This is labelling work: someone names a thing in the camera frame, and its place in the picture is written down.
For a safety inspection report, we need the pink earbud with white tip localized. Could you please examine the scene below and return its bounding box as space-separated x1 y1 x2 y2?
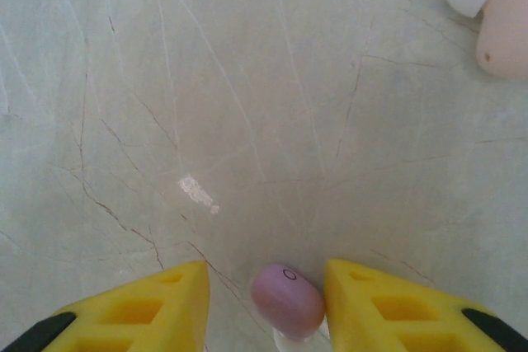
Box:
444 0 528 80

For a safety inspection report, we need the purple egg-shaped object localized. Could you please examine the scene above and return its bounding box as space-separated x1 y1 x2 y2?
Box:
250 262 331 345

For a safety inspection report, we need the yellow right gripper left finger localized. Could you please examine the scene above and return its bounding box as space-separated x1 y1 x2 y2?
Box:
0 260 211 352

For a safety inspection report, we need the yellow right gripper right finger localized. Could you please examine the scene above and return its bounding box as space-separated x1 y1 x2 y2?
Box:
323 259 528 352

